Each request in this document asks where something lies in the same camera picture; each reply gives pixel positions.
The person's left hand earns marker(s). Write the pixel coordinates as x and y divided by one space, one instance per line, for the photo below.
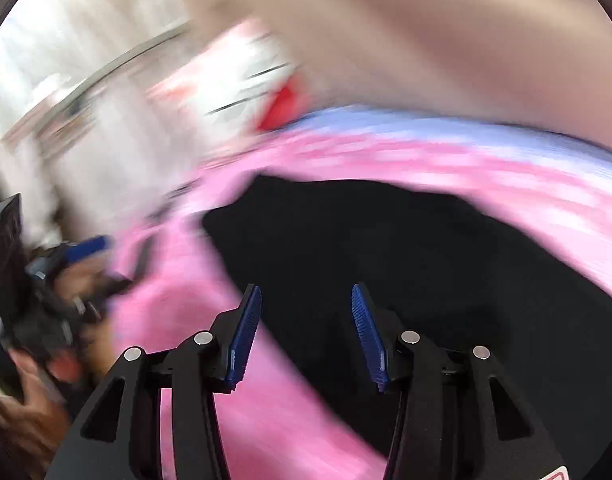
31 431

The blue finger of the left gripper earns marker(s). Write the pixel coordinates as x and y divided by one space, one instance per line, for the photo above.
74 252

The black pants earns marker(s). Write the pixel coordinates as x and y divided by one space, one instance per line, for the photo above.
450 272

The beige headboard cushion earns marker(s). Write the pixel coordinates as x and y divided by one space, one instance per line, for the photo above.
536 63

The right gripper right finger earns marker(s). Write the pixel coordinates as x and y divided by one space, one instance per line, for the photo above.
459 417

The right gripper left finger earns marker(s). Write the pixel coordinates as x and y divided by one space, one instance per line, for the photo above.
117 433

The white cat face pillow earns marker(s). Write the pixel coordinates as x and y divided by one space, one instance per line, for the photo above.
224 90

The pink floral bed sheet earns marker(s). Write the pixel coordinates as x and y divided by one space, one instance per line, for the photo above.
557 191

